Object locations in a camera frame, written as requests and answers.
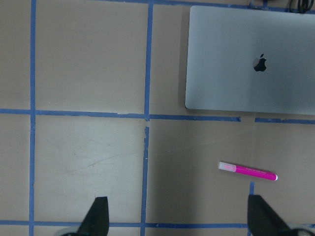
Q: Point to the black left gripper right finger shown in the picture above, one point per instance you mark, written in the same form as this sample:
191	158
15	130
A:
262	220

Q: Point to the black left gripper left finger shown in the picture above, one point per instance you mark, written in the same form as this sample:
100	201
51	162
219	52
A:
96	222

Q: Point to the silver laptop notebook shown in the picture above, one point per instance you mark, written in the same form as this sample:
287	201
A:
250	61

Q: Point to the pink highlighter pen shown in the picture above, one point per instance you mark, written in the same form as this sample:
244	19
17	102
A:
247	171

